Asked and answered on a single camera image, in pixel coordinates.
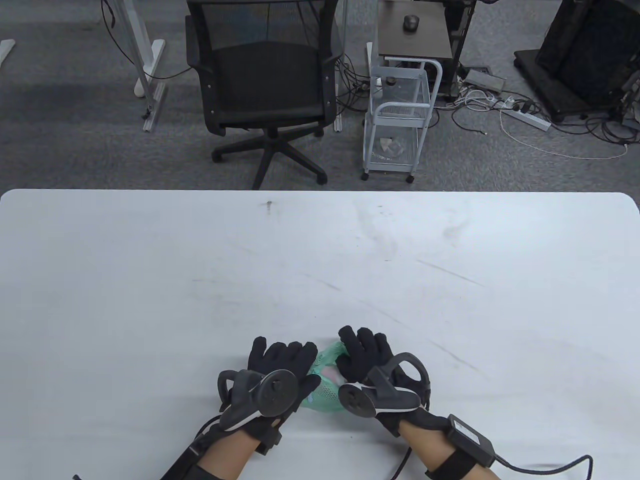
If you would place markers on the white desk foot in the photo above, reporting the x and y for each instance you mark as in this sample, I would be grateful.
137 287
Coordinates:
5 50

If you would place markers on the dark brown side table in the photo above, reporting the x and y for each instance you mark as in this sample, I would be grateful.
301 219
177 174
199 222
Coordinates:
425 42

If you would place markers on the person's left forearm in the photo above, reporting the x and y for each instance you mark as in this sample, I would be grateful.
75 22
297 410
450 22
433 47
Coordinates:
225 457

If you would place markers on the grey power adapter box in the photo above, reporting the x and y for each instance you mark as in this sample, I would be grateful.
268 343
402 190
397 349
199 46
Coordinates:
484 80

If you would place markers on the pink cleansing milk bottle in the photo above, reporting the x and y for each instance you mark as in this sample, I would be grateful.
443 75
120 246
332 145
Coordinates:
330 374

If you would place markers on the white desk leg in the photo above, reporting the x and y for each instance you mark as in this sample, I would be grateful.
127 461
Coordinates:
148 62

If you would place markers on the dark grey hand controller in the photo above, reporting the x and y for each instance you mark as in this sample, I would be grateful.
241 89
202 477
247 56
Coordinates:
357 400
272 392

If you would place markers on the person's right forearm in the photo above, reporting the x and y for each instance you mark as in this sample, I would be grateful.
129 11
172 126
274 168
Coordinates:
430 447

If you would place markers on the black mesh office chair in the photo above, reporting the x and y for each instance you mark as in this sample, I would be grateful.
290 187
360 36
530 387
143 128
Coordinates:
265 80

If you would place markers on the black wrist sensor box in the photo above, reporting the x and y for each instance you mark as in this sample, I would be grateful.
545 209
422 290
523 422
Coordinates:
182 462
470 440

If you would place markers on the crumpled clear plastic wrap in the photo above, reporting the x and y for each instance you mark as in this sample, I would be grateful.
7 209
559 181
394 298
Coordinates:
392 147

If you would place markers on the black computer mouse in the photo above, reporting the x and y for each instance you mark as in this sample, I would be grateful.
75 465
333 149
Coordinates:
411 23

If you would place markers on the green mesh toiletry bag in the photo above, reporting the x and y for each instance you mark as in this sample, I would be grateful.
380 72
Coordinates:
322 400

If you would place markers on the person's left hand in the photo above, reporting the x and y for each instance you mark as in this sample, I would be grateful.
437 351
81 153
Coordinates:
287 357

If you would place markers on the white power strip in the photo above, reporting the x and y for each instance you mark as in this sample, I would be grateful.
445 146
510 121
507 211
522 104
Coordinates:
530 119

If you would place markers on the aluminium rail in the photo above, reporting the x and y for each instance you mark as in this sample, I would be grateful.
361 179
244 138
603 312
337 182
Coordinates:
339 117
154 112

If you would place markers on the person's right hand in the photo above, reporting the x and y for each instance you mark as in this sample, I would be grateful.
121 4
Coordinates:
362 352

